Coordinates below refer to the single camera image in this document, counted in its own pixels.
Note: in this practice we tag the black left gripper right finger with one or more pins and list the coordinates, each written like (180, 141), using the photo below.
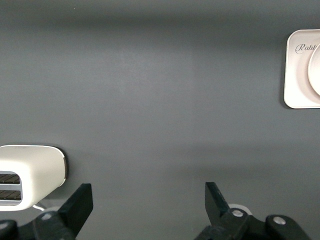
(217, 212)

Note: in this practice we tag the round cream plate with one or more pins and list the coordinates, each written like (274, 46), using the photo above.
(315, 70)

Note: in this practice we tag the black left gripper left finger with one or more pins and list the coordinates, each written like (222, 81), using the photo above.
(75, 210)

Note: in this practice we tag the cream two-slot toaster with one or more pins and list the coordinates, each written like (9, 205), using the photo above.
(37, 170)

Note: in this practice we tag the cream rectangular rabbit-print tray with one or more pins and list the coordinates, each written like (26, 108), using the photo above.
(295, 82)

